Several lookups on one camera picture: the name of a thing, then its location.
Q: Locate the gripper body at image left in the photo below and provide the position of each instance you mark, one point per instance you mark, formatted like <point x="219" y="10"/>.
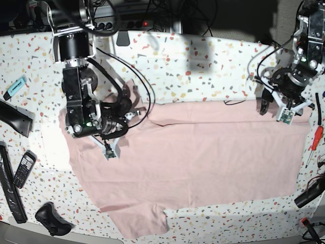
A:
<point x="114" y="123"/>

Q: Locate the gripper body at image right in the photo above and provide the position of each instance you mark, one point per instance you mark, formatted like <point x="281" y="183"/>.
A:
<point x="286" y="79"/>

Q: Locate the pink T-shirt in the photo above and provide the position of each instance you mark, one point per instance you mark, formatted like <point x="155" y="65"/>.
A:
<point x="190" y="154"/>

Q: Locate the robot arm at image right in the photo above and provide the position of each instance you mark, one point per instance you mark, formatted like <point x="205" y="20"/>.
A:
<point x="308" y="40"/>

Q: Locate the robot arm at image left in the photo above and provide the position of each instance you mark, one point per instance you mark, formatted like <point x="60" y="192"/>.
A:
<point x="74" y="34"/>

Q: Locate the black rubber tube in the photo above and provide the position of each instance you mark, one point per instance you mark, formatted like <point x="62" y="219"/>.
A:
<point x="319" y="122"/>

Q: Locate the black table clamp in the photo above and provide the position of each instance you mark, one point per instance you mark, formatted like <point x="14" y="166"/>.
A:
<point x="123" y="39"/>

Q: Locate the black power strip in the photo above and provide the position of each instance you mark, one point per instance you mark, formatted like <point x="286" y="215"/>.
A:
<point x="108" y="24"/>

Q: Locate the light blue highlighter marker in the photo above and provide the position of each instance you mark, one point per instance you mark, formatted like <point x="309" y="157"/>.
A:
<point x="14" y="88"/>

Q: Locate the black game controller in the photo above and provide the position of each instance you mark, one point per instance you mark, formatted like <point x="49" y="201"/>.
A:
<point x="52" y="221"/>

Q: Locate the long black bar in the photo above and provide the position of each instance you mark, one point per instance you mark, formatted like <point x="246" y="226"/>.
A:
<point x="10" y="190"/>

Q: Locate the red and black plug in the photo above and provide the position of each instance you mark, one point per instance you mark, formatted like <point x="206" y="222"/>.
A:
<point x="310" y="229"/>

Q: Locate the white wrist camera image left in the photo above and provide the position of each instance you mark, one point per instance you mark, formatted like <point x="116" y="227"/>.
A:
<point x="109" y="147"/>

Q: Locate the red handled screwdriver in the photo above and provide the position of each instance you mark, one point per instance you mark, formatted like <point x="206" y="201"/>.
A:
<point x="317" y="137"/>

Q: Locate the black cordless phone handset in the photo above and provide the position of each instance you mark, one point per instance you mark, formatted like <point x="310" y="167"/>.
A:
<point x="24" y="169"/>

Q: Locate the black cylinder with red wires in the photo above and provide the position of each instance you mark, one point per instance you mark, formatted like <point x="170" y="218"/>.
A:
<point x="310" y="194"/>

